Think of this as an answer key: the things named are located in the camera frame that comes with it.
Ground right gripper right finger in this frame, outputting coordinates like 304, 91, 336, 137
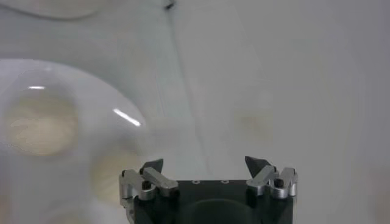
245, 155, 299, 200

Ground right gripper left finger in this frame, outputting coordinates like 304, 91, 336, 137
118, 158, 180, 201

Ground white steamed baozi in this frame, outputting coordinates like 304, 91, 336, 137
90, 151, 144, 205
2, 94, 80, 156

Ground white round plate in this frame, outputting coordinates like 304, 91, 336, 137
0, 57, 150, 224

